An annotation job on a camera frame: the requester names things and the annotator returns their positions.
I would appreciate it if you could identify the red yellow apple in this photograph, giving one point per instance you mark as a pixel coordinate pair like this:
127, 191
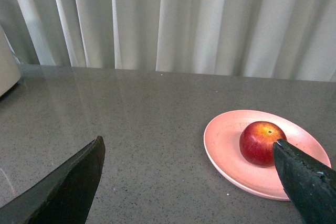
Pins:
256, 143

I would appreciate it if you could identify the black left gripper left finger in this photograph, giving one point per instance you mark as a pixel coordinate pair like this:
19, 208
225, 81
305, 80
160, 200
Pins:
63, 196

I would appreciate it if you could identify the white curtain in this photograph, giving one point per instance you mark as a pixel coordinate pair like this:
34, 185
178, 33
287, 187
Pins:
283, 39

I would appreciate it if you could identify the white appliance at left edge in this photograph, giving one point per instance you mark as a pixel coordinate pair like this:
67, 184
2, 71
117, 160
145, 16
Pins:
9, 70

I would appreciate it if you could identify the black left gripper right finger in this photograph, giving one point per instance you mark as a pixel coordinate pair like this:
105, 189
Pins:
309, 184

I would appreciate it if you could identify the pink plate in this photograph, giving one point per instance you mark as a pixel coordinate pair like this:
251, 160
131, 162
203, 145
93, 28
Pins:
221, 142

